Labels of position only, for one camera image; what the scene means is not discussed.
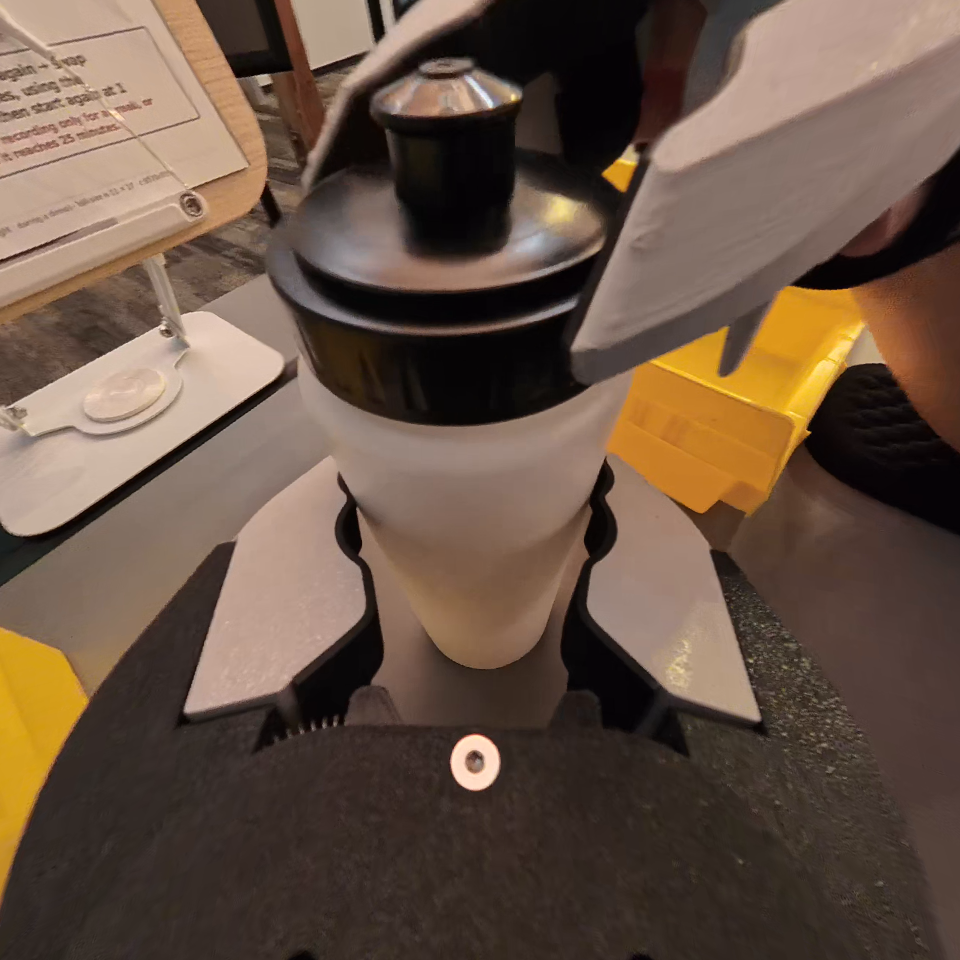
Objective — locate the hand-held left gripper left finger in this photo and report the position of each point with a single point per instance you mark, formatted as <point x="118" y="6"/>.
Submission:
<point x="277" y="600"/>

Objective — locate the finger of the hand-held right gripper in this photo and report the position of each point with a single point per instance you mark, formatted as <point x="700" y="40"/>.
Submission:
<point x="750" y="187"/>
<point x="360" y="82"/>

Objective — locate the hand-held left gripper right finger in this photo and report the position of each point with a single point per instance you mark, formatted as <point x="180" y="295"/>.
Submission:
<point x="667" y="615"/>

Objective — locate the yellow plastic bin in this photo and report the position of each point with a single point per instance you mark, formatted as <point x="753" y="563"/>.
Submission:
<point x="30" y="712"/>
<point x="712" y="435"/>

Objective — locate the white plastic bottle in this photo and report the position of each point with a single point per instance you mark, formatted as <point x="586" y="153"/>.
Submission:
<point x="465" y="525"/>

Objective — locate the black bottle lid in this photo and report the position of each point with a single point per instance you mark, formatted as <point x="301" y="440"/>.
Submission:
<point x="420" y="360"/>

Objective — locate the instruction sheet on stand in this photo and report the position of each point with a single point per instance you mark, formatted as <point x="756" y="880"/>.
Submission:
<point x="232" y="112"/>

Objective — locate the white stand base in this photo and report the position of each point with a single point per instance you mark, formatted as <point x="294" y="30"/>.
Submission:
<point x="75" y="480"/>

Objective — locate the round white disc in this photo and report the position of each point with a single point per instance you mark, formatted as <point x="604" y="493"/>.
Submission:
<point x="124" y="395"/>

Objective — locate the white paper sign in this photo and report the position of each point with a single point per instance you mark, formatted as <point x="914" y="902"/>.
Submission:
<point x="112" y="150"/>

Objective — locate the wooden post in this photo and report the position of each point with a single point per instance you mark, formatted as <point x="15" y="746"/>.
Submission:
<point x="300" y="75"/>

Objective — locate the metal stand bracket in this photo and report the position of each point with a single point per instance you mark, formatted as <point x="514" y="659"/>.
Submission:
<point x="169" y="300"/>

